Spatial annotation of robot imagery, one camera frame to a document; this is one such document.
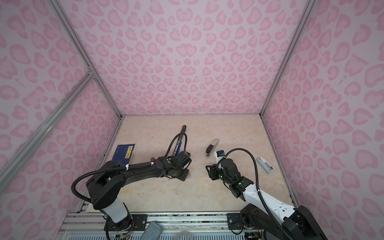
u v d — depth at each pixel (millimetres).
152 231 680
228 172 641
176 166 673
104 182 484
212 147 954
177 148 1029
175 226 721
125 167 489
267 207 468
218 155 736
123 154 980
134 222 722
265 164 903
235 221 736
